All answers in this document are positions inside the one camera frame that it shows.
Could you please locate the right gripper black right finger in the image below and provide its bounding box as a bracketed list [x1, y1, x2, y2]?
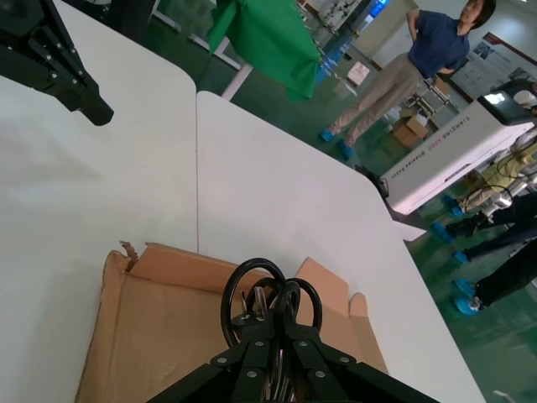
[287, 325, 440, 403]

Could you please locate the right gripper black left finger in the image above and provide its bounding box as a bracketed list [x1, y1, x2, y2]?
[149, 321, 289, 403]

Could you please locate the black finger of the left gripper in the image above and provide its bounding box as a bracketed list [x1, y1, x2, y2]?
[0, 41, 115, 128]
[0, 0, 102, 92]

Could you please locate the black power cable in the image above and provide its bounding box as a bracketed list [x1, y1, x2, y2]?
[220, 256, 324, 403]

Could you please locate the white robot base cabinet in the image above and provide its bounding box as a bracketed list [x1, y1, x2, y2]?
[379, 79, 537, 243]

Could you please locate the plain brown cardboard box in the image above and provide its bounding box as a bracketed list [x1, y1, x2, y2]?
[75, 239, 389, 403]

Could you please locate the pale pink box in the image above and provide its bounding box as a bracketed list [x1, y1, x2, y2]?
[346, 60, 371, 86]

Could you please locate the green cloth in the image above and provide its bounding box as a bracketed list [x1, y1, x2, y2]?
[207, 0, 322, 102]

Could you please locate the person in dark trousers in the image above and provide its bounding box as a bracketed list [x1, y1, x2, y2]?
[430, 192, 537, 264]
[451, 238, 537, 316]

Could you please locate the small cardboard carton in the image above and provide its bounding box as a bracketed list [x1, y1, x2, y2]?
[392, 113, 430, 148]

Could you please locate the person in yellow clothing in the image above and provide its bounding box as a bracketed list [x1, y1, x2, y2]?
[440, 133, 537, 217]

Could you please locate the person in blue shirt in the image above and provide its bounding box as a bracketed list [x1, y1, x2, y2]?
[318, 0, 498, 160]

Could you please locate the white table leg frame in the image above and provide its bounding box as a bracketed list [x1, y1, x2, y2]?
[188, 35, 253, 102]

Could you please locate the wall poster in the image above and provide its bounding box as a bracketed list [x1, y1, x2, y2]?
[451, 31, 537, 102]

